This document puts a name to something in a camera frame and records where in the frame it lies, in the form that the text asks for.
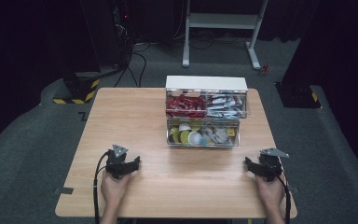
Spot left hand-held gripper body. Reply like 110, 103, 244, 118
105, 144, 131, 180

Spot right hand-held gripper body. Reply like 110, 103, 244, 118
258, 147, 290, 182

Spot clear drawer with packets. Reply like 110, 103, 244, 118
165, 88, 251, 120

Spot pile of red packets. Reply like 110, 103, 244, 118
166, 94, 208, 119

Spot white-topped clear organizer box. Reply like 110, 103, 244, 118
165, 75, 250, 148

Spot person's right hand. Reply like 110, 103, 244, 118
255, 175, 286, 207

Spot clear drawer with capsules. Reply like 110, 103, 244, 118
166, 118, 241, 148

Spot pile of grey sachets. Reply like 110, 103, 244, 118
202, 125, 230, 145

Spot pile of green white capsules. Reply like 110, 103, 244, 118
168, 119, 207, 146

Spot grey tape strip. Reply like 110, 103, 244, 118
53, 187, 75, 196

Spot pile of white packets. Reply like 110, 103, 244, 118
206, 94, 247, 118

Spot plain black stand base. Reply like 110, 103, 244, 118
274, 81, 322, 109

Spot black yellow striped stand base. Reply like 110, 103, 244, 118
52, 72, 102, 105

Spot black computer tower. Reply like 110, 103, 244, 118
111, 0, 135, 64

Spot white metal stand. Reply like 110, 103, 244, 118
182, 0, 269, 71

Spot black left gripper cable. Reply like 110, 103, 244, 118
92, 150, 111, 224

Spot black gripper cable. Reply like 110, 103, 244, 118
92, 150, 111, 224
275, 174, 293, 224

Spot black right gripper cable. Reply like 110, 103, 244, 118
275, 174, 293, 224

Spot black floor cables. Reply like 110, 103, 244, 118
113, 40, 153, 89

